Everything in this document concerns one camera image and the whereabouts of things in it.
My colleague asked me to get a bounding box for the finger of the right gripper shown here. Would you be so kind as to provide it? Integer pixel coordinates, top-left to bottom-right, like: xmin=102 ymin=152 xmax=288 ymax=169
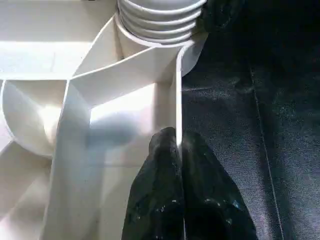
xmin=200 ymin=0 xmax=246 ymax=34

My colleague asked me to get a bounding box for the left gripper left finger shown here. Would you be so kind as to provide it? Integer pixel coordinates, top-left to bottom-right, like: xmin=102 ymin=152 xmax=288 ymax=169
xmin=121 ymin=127 xmax=185 ymax=240

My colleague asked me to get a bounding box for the white plastic table leg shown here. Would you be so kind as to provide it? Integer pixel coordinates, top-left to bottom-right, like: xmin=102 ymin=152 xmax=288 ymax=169
xmin=115 ymin=0 xmax=208 ymax=47

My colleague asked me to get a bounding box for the white plastic table top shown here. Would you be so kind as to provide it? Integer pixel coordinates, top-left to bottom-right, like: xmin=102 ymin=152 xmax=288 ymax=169
xmin=0 ymin=0 xmax=209 ymax=240

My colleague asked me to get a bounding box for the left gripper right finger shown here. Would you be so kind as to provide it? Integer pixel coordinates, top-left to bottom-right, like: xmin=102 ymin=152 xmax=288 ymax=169
xmin=180 ymin=131 xmax=260 ymax=240

